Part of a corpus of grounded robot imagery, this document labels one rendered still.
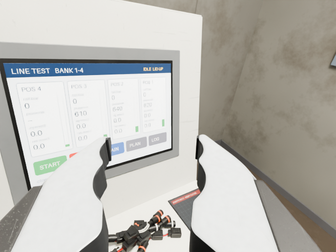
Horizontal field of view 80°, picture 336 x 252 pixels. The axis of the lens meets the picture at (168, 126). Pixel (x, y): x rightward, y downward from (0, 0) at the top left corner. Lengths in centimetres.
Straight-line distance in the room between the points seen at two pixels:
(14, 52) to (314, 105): 220
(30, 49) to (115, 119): 24
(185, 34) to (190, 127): 30
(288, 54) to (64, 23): 217
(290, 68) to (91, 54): 211
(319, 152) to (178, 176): 176
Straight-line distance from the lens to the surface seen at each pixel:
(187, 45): 68
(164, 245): 64
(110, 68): 54
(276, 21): 258
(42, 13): 53
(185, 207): 73
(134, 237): 60
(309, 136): 234
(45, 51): 51
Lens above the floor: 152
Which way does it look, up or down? 27 degrees down
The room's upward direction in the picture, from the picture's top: 9 degrees clockwise
